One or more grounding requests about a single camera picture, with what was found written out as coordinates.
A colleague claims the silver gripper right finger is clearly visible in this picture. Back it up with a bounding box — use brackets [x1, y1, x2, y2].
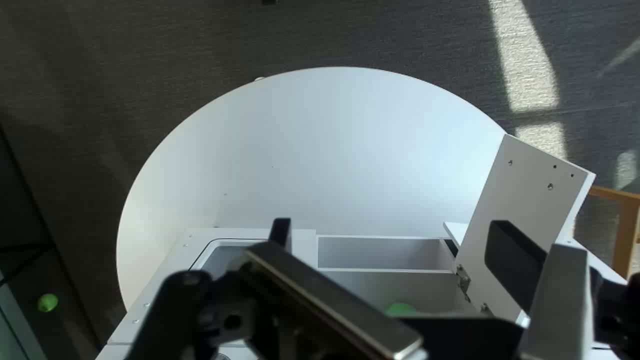
[484, 219, 595, 360]

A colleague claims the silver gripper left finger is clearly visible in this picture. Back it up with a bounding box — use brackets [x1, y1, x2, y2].
[240, 217, 427, 360]

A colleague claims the white cabinet door black handle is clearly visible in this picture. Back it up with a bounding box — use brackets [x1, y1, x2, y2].
[458, 132, 597, 327]

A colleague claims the wooden folding chair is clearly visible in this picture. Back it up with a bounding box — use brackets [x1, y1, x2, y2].
[587, 186, 640, 280]

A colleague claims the white toy kitchen body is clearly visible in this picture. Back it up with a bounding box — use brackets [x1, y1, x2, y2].
[98, 222, 640, 360]

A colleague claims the small green glowing light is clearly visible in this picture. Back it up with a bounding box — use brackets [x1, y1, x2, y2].
[34, 293, 59, 316]

